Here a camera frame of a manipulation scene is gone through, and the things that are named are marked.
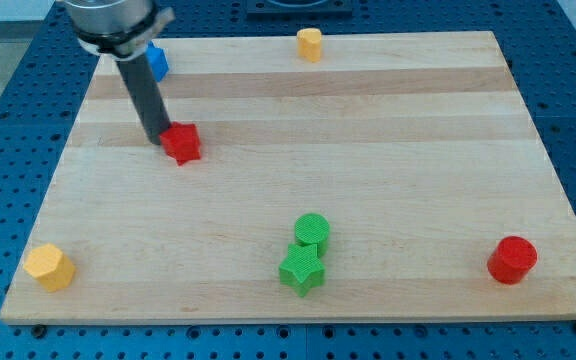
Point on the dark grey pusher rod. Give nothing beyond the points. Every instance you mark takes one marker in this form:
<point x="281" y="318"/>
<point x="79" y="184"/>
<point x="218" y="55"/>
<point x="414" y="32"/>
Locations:
<point x="144" y="92"/>

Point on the red star block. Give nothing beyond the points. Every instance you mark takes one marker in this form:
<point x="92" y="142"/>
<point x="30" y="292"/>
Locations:
<point x="181" y="142"/>

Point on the green star block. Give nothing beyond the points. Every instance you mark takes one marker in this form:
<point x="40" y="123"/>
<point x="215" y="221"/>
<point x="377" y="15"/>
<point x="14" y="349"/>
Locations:
<point x="302" y="269"/>

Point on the blue block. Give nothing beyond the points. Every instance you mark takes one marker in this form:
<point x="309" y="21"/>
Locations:
<point x="158" y="61"/>

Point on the yellow hexagon block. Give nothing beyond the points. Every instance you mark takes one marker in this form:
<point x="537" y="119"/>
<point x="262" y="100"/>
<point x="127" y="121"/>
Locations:
<point x="50" y="267"/>

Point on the green cylinder block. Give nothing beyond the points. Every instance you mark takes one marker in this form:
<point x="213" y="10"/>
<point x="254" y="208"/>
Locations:
<point x="313" y="229"/>

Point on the wooden board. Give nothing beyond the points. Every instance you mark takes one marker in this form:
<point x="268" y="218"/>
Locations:
<point x="416" y="147"/>

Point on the red cylinder block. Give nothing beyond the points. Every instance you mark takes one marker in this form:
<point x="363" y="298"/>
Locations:
<point x="512" y="259"/>

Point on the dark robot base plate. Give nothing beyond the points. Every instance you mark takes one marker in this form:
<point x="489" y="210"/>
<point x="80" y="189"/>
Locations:
<point x="258" y="8"/>

